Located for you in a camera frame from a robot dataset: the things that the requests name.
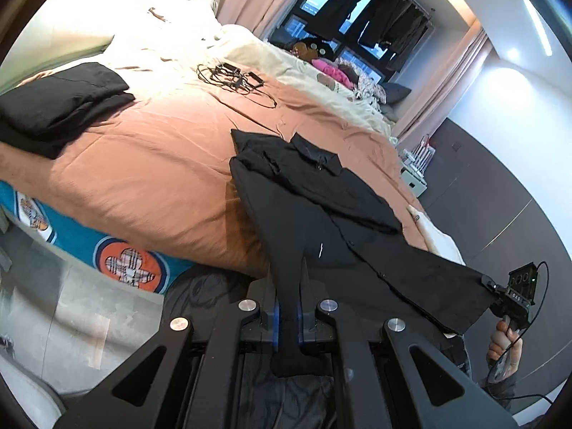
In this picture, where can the cream blanket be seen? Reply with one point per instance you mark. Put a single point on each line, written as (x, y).
(238, 44)

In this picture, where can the pink clothing pile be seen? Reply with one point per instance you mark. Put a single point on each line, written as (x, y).
(328, 68)

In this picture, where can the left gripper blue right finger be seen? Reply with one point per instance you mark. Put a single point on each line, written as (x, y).
(300, 321)

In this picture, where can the folded black clothes stack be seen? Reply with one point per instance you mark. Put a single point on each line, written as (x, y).
(43, 116)

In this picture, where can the orange-brown duvet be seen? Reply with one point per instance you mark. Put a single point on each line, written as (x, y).
(156, 174)

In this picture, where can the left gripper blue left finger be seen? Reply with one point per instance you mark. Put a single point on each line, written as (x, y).
(275, 325)

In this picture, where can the teal patterned bed sheet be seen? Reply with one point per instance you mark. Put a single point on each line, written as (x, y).
(113, 257)

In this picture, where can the brown plush toy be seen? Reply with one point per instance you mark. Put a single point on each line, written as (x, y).
(312, 48)

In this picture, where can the black shirt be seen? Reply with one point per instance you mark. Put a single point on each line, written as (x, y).
(319, 220)

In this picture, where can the hanging black clothes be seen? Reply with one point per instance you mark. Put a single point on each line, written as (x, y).
(381, 33)

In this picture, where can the white pillow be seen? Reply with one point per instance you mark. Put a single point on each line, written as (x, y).
(166, 32)

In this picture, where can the right hand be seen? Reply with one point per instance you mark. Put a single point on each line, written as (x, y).
(505, 343)

